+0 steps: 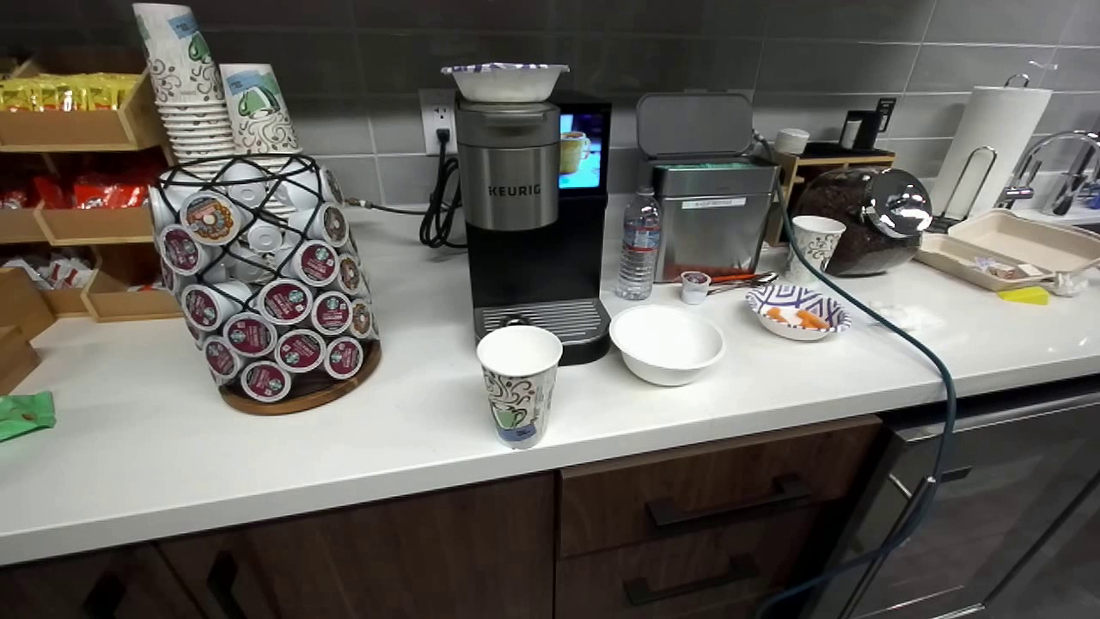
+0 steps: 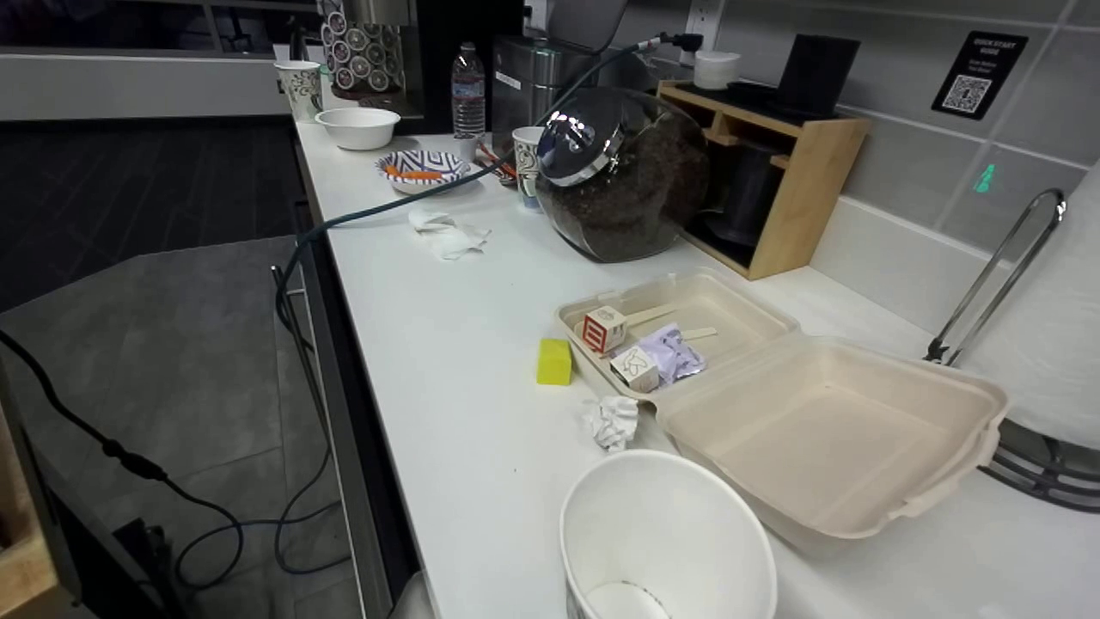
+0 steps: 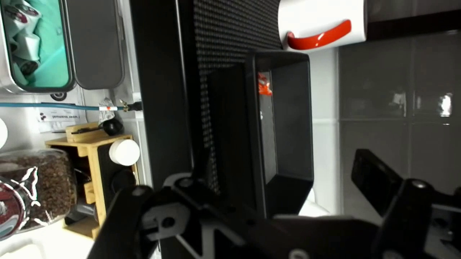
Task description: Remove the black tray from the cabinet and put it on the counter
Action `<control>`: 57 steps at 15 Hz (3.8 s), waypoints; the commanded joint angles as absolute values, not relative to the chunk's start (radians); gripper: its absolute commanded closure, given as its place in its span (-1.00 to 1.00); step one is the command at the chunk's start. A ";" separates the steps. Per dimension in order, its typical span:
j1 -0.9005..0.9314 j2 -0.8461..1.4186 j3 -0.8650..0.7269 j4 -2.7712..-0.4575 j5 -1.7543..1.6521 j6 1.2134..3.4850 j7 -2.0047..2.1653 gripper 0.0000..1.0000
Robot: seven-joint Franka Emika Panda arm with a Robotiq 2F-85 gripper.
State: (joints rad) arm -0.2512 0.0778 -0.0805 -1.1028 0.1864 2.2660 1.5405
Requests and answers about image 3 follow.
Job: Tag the wooden capsule holder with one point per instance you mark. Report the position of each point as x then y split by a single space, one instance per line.
103 165

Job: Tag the small orange object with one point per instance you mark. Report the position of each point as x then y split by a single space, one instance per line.
264 85

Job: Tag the black rectangular tray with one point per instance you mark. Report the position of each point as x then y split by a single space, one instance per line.
264 144

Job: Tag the white bin with teal liner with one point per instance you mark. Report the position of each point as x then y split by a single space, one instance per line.
35 47

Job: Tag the white container with red handle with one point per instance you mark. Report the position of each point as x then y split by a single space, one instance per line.
315 24

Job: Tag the grey plastic container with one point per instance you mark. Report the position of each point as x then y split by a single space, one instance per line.
96 43

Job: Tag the black perforated cabinet panel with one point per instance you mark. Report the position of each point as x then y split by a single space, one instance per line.
194 65

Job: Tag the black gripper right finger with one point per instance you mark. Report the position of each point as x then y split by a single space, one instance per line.
418 220

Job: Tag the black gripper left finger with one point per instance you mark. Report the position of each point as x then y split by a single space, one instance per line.
186 210

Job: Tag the glass jar of coffee beans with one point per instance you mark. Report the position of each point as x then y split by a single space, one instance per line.
37 188

